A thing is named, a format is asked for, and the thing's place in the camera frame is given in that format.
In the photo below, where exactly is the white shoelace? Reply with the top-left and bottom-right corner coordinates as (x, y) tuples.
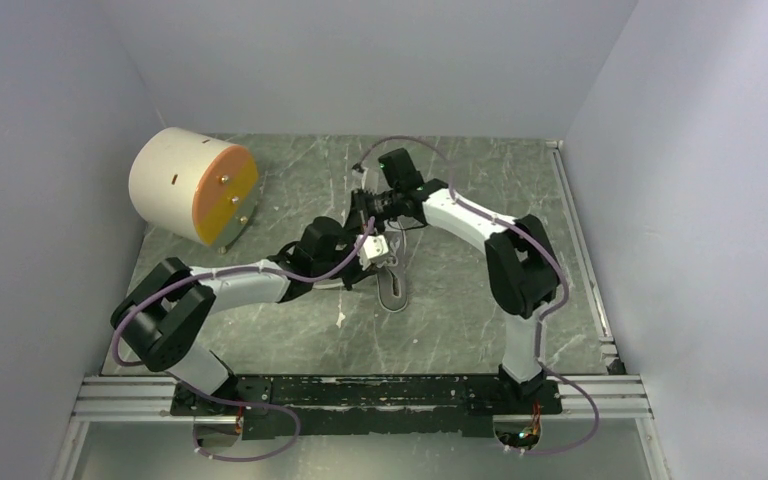
(385, 237), (405, 266)

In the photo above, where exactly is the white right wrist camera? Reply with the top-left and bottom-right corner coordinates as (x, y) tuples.
(351, 162), (371, 189)

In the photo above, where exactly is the grey canvas sneaker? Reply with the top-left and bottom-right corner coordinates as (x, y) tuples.
(376, 229), (409, 313)

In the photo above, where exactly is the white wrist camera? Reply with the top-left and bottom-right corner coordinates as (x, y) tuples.
(351, 162), (371, 189)
(358, 235), (391, 269)

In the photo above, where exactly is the cream cylinder with orange face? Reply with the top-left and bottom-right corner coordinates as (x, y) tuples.
(128, 127), (260, 249)

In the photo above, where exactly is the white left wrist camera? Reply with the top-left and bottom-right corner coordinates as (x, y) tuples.
(358, 235), (391, 269)

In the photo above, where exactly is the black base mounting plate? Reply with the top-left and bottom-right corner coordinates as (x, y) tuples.
(169, 373), (562, 440)

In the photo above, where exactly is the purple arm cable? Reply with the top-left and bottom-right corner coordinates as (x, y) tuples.
(356, 136), (602, 458)
(110, 216), (377, 463)

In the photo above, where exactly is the aluminium frame rail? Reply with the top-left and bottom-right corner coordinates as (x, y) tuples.
(52, 375), (671, 479)

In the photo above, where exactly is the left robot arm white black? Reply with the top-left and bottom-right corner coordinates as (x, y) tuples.
(111, 217), (390, 416)

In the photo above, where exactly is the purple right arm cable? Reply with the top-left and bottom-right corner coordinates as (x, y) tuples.
(356, 136), (602, 458)

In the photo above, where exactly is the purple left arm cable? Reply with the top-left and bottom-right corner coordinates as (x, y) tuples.
(110, 216), (377, 463)

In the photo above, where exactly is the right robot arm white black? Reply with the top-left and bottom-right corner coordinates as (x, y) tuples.
(345, 148), (568, 414)

